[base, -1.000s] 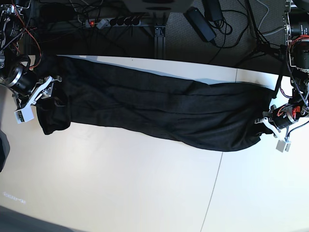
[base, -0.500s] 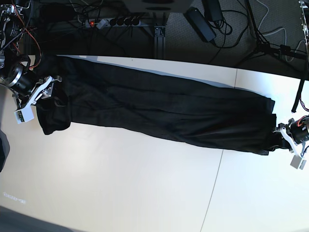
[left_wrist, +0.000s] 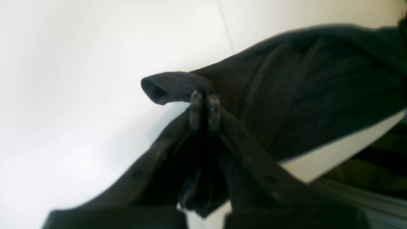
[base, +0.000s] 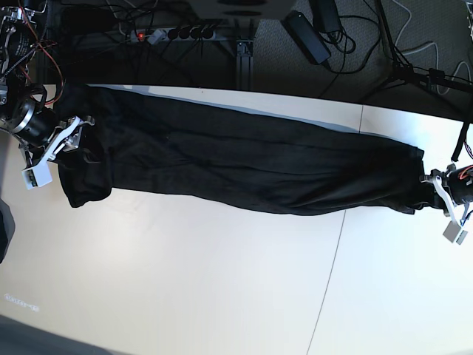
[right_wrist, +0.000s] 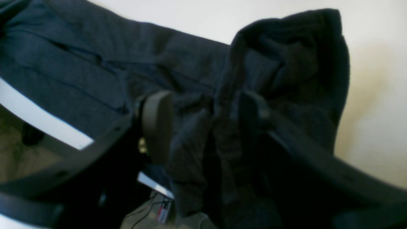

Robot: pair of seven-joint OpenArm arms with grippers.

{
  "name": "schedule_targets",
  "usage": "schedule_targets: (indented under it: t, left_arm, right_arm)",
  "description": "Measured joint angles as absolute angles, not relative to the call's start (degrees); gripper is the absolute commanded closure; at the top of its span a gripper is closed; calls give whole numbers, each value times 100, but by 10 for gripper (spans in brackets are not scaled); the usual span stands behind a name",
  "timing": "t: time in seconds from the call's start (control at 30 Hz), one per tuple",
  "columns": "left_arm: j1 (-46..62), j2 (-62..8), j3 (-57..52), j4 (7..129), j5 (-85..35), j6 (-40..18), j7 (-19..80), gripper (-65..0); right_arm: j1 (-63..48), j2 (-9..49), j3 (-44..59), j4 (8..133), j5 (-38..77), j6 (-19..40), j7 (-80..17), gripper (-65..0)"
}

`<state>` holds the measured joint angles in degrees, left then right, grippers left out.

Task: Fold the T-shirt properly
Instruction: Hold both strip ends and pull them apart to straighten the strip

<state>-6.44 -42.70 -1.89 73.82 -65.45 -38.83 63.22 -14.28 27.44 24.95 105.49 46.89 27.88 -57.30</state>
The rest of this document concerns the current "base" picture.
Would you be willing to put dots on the aluminium frame post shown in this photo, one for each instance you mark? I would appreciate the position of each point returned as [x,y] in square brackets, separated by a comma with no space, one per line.
[244,32]

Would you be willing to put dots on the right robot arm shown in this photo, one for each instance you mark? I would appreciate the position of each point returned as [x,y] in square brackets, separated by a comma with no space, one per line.
[27,113]

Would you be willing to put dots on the black power adapter brick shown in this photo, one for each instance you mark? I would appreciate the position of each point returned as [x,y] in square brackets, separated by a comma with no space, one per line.
[306,38]

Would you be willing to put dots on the grey base camera mount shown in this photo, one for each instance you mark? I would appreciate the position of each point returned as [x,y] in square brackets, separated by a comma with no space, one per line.
[214,9]

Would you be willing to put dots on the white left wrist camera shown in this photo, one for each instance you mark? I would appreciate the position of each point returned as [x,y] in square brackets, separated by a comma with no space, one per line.
[455,233]

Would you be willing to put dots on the grey power strip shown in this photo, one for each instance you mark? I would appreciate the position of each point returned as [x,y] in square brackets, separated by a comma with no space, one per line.
[157,35]

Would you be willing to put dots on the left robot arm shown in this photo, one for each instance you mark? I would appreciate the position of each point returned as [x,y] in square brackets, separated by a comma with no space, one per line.
[461,144]

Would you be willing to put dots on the dark object at left edge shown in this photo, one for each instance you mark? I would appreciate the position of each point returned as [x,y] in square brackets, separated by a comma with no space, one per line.
[7,229]

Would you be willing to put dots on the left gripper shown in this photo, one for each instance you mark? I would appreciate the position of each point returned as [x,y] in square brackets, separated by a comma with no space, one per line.
[449,191]

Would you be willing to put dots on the black tripod stand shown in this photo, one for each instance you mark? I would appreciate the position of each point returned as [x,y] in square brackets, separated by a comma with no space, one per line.
[403,72]

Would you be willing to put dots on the dark grey T-shirt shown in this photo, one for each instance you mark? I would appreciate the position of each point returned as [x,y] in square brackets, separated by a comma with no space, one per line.
[254,162]

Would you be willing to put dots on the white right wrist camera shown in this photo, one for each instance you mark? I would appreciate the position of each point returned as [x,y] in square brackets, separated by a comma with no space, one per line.
[37,176]

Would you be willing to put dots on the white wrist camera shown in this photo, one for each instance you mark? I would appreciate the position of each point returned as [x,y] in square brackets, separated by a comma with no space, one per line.
[37,176]
[455,233]

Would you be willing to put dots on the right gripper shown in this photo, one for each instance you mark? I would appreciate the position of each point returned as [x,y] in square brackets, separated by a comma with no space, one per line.
[66,137]

